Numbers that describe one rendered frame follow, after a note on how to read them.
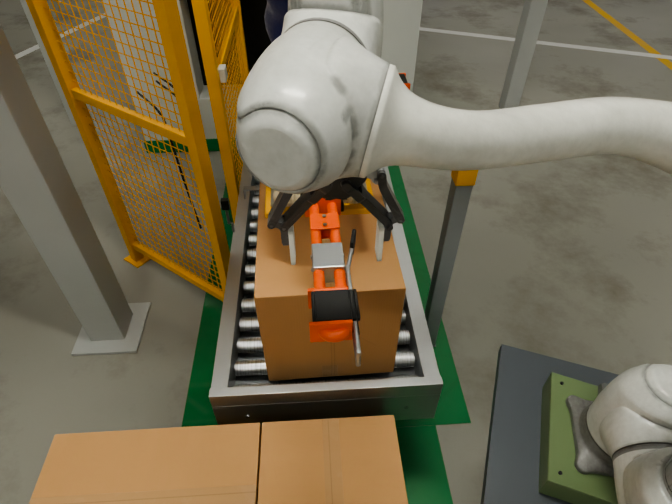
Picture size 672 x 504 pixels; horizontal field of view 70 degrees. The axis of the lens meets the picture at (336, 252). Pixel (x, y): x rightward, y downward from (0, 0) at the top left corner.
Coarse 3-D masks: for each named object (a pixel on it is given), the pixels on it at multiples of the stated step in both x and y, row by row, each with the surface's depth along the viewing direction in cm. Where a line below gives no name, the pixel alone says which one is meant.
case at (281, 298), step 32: (352, 224) 145; (256, 256) 135; (288, 256) 135; (352, 256) 135; (384, 256) 135; (256, 288) 126; (288, 288) 126; (352, 288) 126; (384, 288) 126; (288, 320) 131; (384, 320) 135; (288, 352) 141; (320, 352) 143; (352, 352) 144; (384, 352) 146
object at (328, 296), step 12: (312, 288) 86; (324, 288) 86; (336, 288) 86; (312, 300) 84; (324, 300) 84; (336, 300) 84; (348, 300) 84; (312, 312) 82; (324, 312) 82; (336, 312) 82; (348, 312) 82; (312, 324) 80; (324, 324) 80; (336, 324) 81; (348, 324) 81; (312, 336) 82
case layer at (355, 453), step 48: (96, 432) 140; (144, 432) 140; (192, 432) 140; (240, 432) 140; (288, 432) 140; (336, 432) 140; (384, 432) 140; (48, 480) 130; (96, 480) 130; (144, 480) 130; (192, 480) 130; (240, 480) 130; (288, 480) 130; (336, 480) 130; (384, 480) 130
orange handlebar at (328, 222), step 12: (312, 216) 102; (324, 216) 102; (336, 216) 102; (312, 228) 100; (324, 228) 100; (336, 228) 100; (312, 240) 98; (336, 240) 98; (324, 276) 92; (336, 276) 91; (324, 336) 81; (336, 336) 81; (348, 336) 82
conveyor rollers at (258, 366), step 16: (256, 192) 227; (256, 208) 215; (256, 224) 208; (256, 240) 201; (240, 320) 169; (256, 320) 169; (400, 336) 164; (240, 352) 163; (400, 352) 160; (240, 368) 155; (256, 368) 155; (240, 384) 151; (256, 384) 151; (272, 384) 151
